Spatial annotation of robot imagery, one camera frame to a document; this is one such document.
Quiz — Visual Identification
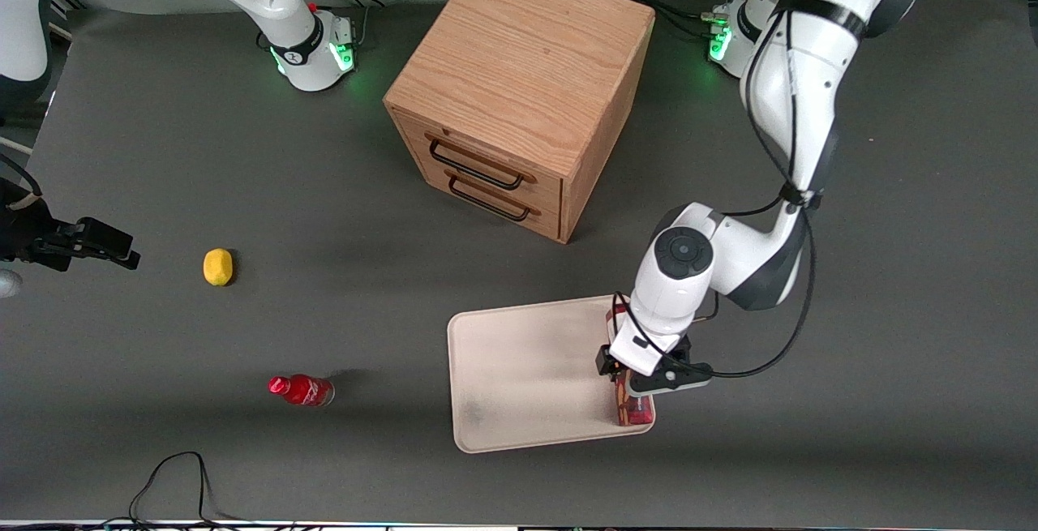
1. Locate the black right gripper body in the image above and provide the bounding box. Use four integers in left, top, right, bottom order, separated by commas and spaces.
0, 178, 82, 271

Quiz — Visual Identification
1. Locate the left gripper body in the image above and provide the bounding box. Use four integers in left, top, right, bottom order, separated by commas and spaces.
596, 314, 692, 379

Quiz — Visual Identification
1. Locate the red cookie box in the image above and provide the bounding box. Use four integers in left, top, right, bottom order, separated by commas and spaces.
604, 308, 655, 427

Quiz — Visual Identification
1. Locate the red soda bottle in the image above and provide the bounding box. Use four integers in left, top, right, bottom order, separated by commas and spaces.
268, 375, 336, 409

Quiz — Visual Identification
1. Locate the black cable loop on table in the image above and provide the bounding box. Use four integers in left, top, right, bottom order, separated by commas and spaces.
128, 451, 244, 529

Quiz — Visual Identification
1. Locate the wooden drawer with black handle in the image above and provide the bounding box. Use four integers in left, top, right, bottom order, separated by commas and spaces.
392, 112, 565, 209
422, 168, 563, 242

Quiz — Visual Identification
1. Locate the yellow lemon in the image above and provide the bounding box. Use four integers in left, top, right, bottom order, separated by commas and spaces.
203, 248, 234, 287

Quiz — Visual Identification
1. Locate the wooden drawer cabinet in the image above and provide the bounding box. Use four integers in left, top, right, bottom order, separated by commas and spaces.
383, 0, 656, 245

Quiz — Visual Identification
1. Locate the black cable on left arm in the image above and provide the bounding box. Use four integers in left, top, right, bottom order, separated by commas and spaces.
611, 0, 817, 379

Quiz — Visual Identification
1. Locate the beige plastic tray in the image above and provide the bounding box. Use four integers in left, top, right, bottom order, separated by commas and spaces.
448, 295, 656, 455

